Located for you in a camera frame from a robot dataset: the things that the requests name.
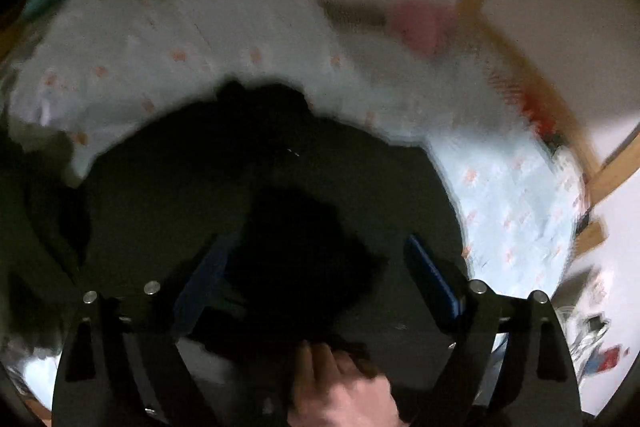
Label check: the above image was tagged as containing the bare human hand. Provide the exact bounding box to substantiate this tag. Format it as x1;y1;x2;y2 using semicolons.
288;343;404;427

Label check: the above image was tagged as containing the pink plush pillow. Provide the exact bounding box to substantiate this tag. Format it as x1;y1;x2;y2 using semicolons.
386;0;458;57

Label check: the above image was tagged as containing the wooden bed frame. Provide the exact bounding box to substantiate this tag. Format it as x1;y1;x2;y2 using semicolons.
458;0;639;256

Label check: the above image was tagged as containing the light daisy-print bed sheet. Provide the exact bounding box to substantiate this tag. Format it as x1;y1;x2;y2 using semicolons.
1;0;588;297

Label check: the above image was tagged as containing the dark green large garment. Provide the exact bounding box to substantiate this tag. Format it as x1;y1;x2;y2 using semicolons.
1;79;464;426

